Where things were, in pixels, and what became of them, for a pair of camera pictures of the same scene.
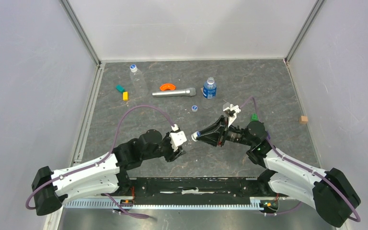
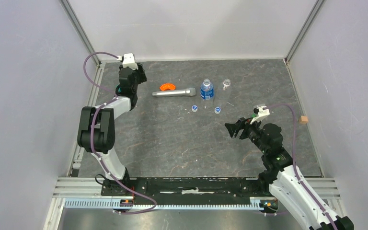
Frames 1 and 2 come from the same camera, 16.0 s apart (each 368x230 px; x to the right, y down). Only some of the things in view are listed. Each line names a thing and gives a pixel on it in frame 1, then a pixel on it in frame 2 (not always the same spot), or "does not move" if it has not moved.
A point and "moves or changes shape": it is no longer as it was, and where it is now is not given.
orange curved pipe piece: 167,86 does not move
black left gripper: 173,155 -> 140,73
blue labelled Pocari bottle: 210,88 moves or changes shape
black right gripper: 215,140 -> 234,128
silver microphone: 189,92 does not move
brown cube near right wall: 303,120 does not move
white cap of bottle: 195,135 -> 217,110
